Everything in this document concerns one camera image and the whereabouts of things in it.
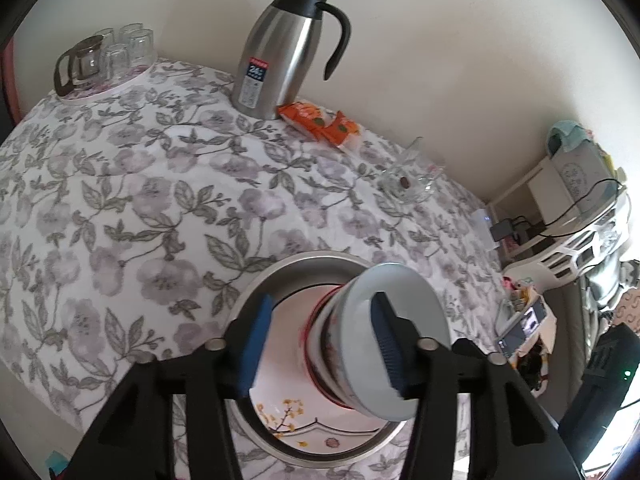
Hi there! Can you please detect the pink upright bar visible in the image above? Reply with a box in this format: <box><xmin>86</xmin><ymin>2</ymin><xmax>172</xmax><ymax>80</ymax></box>
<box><xmin>0</xmin><ymin>42</ymin><xmax>21</xmax><ymax>122</ymax></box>

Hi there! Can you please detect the white power strip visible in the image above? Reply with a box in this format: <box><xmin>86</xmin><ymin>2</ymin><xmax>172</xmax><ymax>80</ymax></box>
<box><xmin>472</xmin><ymin>202</ymin><xmax>497</xmax><ymax>252</ymax></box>

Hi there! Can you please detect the orange snack packet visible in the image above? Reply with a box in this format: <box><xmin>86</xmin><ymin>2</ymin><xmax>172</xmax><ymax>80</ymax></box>
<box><xmin>320</xmin><ymin>110</ymin><xmax>362</xmax><ymax>152</ymax></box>
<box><xmin>277</xmin><ymin>101</ymin><xmax>333</xmax><ymax>142</ymax></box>

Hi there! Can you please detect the teal cloth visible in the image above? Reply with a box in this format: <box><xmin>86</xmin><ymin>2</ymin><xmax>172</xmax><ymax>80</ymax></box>
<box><xmin>547</xmin><ymin>120</ymin><xmax>594</xmax><ymax>157</ymax></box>

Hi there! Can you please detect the stainless steel thermos jug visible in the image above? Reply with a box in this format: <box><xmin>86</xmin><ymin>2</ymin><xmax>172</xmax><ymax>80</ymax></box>
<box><xmin>231</xmin><ymin>0</ymin><xmax>352</xmax><ymax>121</ymax></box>

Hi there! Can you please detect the white lattice plastic rack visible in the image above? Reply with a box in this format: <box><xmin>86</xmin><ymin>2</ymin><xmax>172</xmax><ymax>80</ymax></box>
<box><xmin>502</xmin><ymin>195</ymin><xmax>632</xmax><ymax>287</ymax></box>

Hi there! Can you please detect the black charger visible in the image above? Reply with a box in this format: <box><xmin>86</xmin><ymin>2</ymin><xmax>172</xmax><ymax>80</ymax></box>
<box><xmin>490</xmin><ymin>217</ymin><xmax>521</xmax><ymax>244</ymax></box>

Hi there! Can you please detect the smartphone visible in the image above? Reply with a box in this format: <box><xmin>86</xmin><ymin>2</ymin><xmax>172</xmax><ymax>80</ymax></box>
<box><xmin>496</xmin><ymin>300</ymin><xmax>548</xmax><ymax>357</ymax></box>

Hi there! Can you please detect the beige paper bag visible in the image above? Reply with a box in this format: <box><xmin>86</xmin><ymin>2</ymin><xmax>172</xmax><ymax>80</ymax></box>
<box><xmin>530</xmin><ymin>310</ymin><xmax>559</xmax><ymax>357</ymax></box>

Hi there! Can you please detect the black-rimmed yellow flower plate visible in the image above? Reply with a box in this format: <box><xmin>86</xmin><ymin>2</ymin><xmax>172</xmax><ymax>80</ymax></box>
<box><xmin>247</xmin><ymin>285</ymin><xmax>401</xmax><ymax>448</ymax></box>

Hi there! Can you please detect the clear glass mug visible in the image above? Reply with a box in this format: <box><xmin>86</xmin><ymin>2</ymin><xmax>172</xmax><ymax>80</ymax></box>
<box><xmin>377</xmin><ymin>137</ymin><xmax>446</xmax><ymax>204</ymax></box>

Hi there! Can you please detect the white cup tray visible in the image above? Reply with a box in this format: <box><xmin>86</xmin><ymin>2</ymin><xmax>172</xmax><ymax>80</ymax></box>
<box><xmin>60</xmin><ymin>62</ymin><xmax>158</xmax><ymax>107</ymax></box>

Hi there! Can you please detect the dark cloth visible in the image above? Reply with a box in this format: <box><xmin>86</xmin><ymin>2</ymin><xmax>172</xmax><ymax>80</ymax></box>
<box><xmin>515</xmin><ymin>350</ymin><xmax>552</xmax><ymax>397</ymax></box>

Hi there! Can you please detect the glass teapot black handle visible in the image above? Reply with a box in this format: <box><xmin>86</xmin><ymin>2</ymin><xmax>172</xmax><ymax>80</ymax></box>
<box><xmin>53</xmin><ymin>35</ymin><xmax>107</xmax><ymax>99</ymax></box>

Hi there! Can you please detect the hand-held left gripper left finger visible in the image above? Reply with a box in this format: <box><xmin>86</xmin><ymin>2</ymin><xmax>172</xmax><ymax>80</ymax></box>
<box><xmin>70</xmin><ymin>294</ymin><xmax>275</xmax><ymax>480</ymax></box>

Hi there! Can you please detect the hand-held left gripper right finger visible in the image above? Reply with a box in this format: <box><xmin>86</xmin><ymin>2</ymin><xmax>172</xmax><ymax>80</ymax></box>
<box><xmin>370</xmin><ymin>291</ymin><xmax>583</xmax><ymax>480</ymax></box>

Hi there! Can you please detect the stainless steel basin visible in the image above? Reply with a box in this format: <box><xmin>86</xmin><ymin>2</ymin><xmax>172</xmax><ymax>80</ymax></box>
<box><xmin>234</xmin><ymin>251</ymin><xmax>426</xmax><ymax>471</ymax></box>

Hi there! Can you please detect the black charger cable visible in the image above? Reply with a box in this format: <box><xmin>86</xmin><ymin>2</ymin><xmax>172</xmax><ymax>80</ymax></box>
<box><xmin>515</xmin><ymin>177</ymin><xmax>627</xmax><ymax>241</ymax></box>

